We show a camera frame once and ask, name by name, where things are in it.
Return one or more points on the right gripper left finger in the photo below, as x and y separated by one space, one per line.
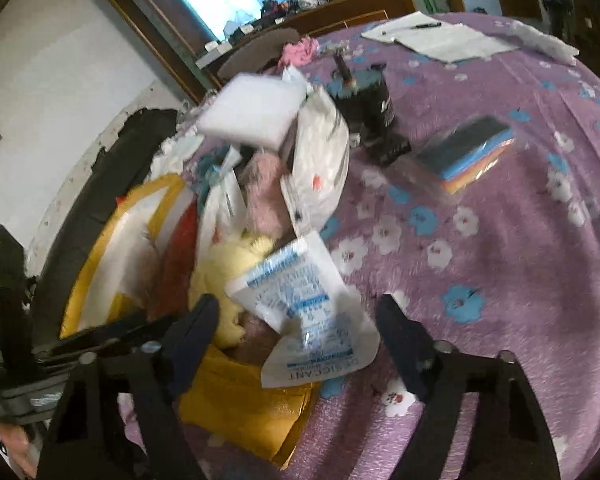
187 342

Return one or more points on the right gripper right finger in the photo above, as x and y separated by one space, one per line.
409 345

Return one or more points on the yellow plush toy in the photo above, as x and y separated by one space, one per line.
223 263

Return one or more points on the white desiccant packet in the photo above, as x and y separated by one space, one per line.
324 330

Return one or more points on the pink plush toy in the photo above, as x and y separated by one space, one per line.
267 213

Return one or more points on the colourful sponge cloth stack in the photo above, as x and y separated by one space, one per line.
456 158

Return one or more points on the white plastic snack bag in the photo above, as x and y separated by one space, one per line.
313 188

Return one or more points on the white foam sponge block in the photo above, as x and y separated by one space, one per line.
253 110

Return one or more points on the yellow storage box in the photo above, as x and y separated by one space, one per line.
142 261

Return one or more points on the purple floral tablecloth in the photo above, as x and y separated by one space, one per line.
514 262

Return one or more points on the white paper sheets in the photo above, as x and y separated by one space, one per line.
449 43

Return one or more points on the pink fluffy cloth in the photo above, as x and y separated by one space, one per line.
300 53

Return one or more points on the black pen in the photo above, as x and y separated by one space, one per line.
427 25

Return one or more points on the black device with cable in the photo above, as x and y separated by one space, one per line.
363 98

